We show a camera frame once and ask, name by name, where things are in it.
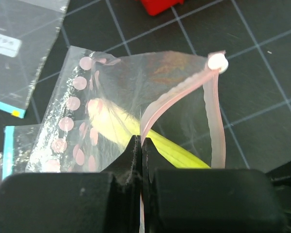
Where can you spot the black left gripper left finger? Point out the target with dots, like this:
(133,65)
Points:
(105,202)

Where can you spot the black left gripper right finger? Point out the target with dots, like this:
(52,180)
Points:
(207,200)

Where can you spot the green celery stalk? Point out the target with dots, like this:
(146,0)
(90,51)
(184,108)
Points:
(118,126)

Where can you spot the pink dotted zip bag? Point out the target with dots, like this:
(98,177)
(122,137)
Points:
(172,93)

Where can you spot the red plastic bin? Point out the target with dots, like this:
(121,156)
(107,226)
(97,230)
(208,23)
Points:
(155,7)

